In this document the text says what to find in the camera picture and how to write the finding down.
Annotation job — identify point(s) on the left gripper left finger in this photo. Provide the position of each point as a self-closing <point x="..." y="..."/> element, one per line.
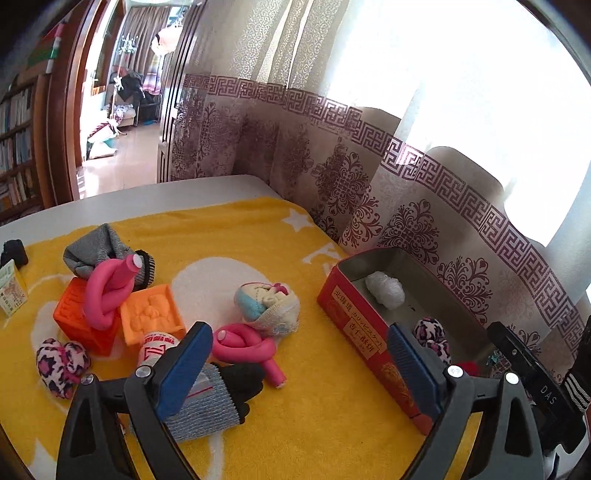
<point x="92" y="444"/>

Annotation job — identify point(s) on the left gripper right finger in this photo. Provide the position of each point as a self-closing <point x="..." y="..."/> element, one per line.
<point x="507" y="444"/>

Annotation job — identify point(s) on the small leopard plush toy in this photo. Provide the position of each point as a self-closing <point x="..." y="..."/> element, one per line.
<point x="61" y="366"/>

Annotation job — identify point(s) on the clear zip bag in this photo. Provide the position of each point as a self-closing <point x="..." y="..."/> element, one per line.
<point x="154" y="345"/>

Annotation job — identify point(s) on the grey black knit glove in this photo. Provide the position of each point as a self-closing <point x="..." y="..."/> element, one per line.
<point x="217" y="401"/>

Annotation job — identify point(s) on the dark orange rubber cube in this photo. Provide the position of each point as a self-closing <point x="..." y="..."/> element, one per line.
<point x="69" y="316"/>

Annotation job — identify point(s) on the large leopard plush toy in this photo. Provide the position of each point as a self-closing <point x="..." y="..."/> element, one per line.
<point x="430" y="334"/>

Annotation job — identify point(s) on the light orange rubber cube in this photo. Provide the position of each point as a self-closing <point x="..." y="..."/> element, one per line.
<point x="150" y="310"/>

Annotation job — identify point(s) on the pink foam knot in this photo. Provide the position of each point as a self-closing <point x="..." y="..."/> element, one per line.
<point x="109" y="285"/>
<point x="239" y="343"/>

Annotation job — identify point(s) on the green medicine box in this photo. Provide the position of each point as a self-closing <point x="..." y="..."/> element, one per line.
<point x="13" y="294"/>

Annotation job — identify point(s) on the white plastic bag wad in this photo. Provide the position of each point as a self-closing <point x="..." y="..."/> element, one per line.
<point x="387" y="290"/>

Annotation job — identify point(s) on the black knit sock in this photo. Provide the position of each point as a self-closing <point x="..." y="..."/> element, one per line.
<point x="14" y="251"/>

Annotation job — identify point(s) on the pastel socks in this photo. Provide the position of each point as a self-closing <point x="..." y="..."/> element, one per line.
<point x="272" y="309"/>

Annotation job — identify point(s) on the yellow white blanket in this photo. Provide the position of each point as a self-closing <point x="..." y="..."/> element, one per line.
<point x="332" y="420"/>

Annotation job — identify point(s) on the red biscuit tin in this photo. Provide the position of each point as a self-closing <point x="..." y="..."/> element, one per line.
<point x="401" y="318"/>

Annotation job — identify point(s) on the wooden bookshelf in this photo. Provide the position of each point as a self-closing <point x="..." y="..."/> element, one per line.
<point x="26" y="185"/>

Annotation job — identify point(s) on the patterned lace curtain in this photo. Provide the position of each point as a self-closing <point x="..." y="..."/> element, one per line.
<point x="458" y="131"/>

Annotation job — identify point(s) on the stacked gift boxes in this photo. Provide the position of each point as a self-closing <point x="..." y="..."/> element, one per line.
<point x="45" y="53"/>

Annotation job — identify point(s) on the wooden door frame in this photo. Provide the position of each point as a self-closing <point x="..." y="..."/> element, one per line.
<point x="65" y="96"/>

